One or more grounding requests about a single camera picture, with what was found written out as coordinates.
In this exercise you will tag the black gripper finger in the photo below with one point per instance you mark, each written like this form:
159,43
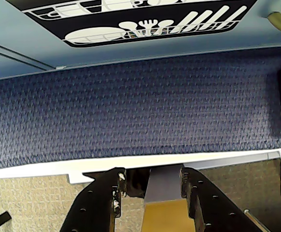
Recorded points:
92,207
213,210

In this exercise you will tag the blue toy kitchen cabinet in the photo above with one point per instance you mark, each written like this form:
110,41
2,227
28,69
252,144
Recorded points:
22,36

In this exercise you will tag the yellow box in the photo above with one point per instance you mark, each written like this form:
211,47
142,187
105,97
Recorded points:
165,216

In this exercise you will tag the blue woven mat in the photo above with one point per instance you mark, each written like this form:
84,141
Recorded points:
140,108

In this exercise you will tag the black dish print panel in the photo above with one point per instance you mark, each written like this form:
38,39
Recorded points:
99,24

